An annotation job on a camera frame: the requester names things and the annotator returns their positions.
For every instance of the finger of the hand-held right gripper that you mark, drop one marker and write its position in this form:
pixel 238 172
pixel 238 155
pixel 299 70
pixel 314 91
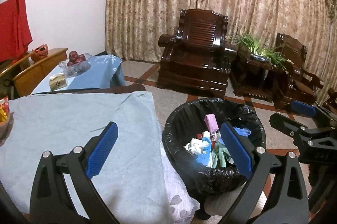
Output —
pixel 302 107
pixel 284 122

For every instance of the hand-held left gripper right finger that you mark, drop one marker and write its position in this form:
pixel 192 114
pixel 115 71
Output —
pixel 237 155

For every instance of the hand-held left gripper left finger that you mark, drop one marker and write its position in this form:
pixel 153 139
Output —
pixel 102 152

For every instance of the green rubber glove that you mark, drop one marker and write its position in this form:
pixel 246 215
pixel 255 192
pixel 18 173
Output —
pixel 219 155

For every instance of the blue plastic bag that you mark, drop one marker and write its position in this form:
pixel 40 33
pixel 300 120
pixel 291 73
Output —
pixel 242 131

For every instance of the pink plastic bag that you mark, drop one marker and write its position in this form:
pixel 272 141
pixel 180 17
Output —
pixel 211 123

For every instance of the white tissue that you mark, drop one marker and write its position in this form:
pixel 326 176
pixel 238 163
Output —
pixel 194 146

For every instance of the black lined bin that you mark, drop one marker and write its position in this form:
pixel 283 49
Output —
pixel 181 123

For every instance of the dark wooden armchair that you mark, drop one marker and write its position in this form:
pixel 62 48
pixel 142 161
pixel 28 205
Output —
pixel 295 76
pixel 331 97
pixel 194 60

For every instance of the dark wooden side table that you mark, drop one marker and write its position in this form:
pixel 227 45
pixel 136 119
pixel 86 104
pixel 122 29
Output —
pixel 250 76

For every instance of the dark wooden coffee table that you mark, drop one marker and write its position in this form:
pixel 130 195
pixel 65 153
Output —
pixel 118 88

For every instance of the white floral sheet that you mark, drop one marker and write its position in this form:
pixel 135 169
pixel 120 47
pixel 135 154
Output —
pixel 179 200

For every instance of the potted green plant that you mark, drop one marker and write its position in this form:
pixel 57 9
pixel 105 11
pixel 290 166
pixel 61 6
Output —
pixel 252 47

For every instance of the blue covered side table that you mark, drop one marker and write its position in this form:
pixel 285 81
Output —
pixel 100 71

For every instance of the beige tissue box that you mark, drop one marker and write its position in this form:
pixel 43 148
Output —
pixel 58 83

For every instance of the glass fruit bowl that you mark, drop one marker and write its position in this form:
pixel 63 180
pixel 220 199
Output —
pixel 76 68

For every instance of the small red apple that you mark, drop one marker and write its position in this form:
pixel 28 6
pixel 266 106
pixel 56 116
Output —
pixel 82 58

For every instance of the glass snack bowl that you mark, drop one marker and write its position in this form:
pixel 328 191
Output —
pixel 5 134

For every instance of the large dark red apple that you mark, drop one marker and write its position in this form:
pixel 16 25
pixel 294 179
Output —
pixel 73 55

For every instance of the light wooden cabinet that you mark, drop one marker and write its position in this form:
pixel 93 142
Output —
pixel 39 68

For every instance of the yellow snack packet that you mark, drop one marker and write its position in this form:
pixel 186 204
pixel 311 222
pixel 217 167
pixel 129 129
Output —
pixel 3 110

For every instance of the red plastic bag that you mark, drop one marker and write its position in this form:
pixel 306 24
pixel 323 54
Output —
pixel 40 53

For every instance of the red cloth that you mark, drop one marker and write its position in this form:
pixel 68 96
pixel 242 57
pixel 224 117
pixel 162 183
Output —
pixel 13 29

